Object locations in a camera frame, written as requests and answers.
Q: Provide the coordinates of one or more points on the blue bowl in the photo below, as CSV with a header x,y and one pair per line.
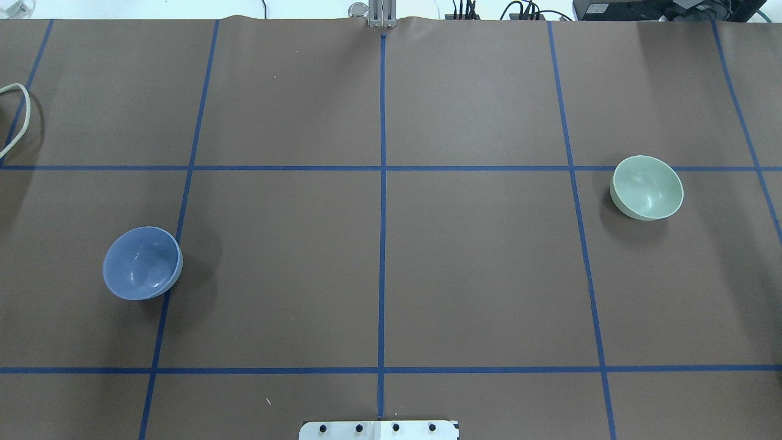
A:
x,y
142,264

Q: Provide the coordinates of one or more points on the green bowl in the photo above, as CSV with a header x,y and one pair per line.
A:
x,y
646,189

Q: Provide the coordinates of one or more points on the brown table mat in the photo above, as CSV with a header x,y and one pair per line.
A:
x,y
404,224

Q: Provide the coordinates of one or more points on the black electronics box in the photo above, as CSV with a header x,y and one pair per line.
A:
x,y
683,11

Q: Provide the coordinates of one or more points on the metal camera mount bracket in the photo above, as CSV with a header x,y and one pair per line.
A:
x,y
378,13

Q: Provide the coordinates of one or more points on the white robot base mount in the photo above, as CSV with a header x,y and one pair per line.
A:
x,y
380,429

